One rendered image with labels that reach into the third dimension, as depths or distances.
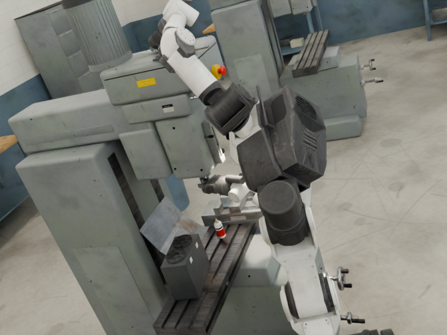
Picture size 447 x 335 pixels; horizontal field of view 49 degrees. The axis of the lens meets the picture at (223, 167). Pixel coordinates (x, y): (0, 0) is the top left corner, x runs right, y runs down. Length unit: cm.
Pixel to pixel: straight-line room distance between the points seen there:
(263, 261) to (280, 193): 95
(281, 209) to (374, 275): 207
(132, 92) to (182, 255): 72
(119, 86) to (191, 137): 38
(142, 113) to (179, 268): 68
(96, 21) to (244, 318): 161
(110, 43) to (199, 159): 62
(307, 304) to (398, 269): 173
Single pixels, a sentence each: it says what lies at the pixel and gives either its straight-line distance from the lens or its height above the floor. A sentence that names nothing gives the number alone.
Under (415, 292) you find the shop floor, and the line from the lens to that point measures 333.
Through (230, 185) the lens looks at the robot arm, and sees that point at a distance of 222.
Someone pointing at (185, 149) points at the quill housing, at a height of 147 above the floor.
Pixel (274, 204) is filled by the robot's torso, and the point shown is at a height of 153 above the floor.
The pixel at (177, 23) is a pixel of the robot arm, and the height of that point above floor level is 202.
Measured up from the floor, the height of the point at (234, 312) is 55.
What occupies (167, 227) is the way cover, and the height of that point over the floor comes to 99.
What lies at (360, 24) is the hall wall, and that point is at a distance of 865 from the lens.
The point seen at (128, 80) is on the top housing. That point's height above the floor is 184.
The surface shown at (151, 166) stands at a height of 142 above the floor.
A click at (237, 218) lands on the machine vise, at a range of 254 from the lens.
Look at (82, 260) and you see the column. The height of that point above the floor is 96.
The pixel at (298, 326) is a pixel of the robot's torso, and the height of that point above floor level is 92.
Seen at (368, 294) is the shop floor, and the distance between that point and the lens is 335.
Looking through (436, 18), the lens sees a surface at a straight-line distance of 783.
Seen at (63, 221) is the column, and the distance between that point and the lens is 264.
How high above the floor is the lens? 228
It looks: 25 degrees down
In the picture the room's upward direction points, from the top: 19 degrees counter-clockwise
